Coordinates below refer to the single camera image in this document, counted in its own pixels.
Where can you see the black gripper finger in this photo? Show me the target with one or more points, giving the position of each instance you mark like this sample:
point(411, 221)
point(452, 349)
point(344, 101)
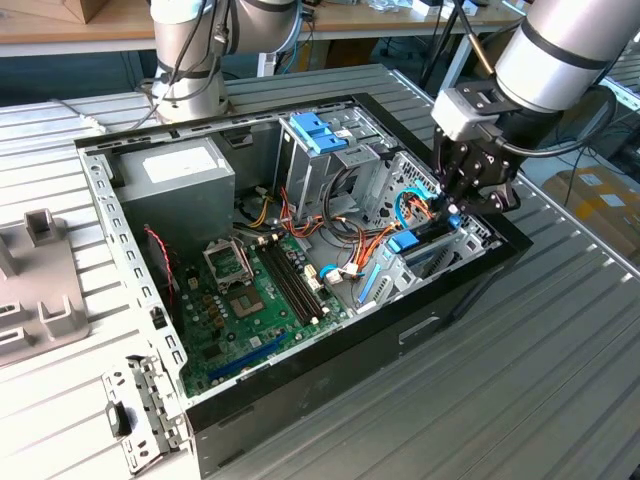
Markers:
point(445, 170)
point(495, 202)

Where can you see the black tripod stand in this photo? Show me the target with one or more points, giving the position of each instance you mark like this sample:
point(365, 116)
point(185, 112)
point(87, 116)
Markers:
point(434, 60)

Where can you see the white board connector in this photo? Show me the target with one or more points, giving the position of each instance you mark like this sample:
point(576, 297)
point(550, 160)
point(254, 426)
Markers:
point(312, 280)

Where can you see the wooden desk white legs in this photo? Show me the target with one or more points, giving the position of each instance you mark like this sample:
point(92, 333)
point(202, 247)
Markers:
point(380, 25)

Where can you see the blue expansion slot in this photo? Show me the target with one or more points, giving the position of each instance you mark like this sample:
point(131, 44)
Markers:
point(247, 359)

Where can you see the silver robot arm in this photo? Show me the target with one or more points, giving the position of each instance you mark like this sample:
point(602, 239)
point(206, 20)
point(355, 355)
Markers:
point(260, 25)

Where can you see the CPU socket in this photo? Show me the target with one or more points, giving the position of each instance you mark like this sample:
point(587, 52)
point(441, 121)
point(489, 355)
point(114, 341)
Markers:
point(246, 303)

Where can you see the metal optical drive cage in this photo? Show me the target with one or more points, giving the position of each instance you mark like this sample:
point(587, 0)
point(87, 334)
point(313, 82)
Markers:
point(305, 180)

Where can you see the open black PC case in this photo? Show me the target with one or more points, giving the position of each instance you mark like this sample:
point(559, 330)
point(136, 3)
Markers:
point(350, 385)

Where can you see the grey metal disk bay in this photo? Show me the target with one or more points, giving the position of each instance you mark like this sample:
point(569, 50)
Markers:
point(392, 280)

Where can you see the cardboard box with labels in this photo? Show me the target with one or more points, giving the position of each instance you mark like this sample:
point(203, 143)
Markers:
point(600, 200)

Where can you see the grey parts rack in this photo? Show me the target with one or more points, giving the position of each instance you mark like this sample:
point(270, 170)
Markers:
point(45, 280)

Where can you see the hard disk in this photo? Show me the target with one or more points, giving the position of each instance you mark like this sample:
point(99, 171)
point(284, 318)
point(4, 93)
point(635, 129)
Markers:
point(402, 241)

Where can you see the blue drive cage latch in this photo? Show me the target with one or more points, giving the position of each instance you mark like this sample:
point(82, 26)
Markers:
point(310, 130)

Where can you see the green motherboard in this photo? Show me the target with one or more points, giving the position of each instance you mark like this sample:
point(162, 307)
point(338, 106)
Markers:
point(280, 325)

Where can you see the black RAM slot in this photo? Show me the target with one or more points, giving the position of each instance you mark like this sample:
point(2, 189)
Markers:
point(293, 280)
point(299, 280)
point(287, 280)
point(281, 280)

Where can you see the grey power supply unit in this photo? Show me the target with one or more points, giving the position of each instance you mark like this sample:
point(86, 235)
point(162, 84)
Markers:
point(175, 210)

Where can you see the small brown cardboard box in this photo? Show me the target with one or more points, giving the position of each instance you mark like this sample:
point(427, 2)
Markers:
point(90, 10)

